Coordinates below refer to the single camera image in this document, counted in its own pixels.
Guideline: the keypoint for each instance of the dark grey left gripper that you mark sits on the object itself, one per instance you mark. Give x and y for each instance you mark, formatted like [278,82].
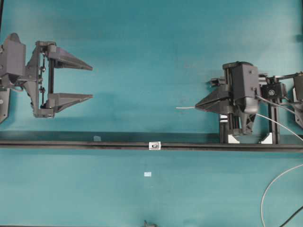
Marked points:
[33,77]

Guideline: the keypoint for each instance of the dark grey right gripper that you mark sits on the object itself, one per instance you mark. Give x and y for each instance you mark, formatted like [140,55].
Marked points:
[221,100]

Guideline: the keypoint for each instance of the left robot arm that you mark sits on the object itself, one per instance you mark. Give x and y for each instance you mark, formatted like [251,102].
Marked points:
[20,83]

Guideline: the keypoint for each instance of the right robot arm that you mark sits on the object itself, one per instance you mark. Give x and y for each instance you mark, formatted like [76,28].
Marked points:
[292,96]

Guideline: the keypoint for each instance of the silver metal fitting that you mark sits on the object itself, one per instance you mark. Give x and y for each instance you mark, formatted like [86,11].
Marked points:
[156,145]

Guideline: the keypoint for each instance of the dark object bottom edge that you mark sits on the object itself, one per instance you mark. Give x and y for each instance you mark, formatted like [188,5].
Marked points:
[146,224]

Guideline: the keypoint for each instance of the grey camera box right wrist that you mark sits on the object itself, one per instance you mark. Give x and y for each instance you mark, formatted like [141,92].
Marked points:
[245,80]

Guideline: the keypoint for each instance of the grey camera box wrist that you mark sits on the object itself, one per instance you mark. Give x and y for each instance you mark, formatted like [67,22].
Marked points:
[245,80]
[12,60]

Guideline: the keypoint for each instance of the grey camera box left wrist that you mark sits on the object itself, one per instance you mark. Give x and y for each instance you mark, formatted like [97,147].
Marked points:
[12,60]

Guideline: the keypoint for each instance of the black aluminium frame stand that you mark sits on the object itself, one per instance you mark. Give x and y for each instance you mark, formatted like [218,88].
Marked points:
[273,123]

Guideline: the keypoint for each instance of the grey tape patch on rail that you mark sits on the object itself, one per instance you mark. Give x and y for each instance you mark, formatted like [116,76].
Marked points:
[97,138]

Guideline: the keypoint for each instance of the long black aluminium rail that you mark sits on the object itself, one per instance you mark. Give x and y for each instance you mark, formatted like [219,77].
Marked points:
[289,148]

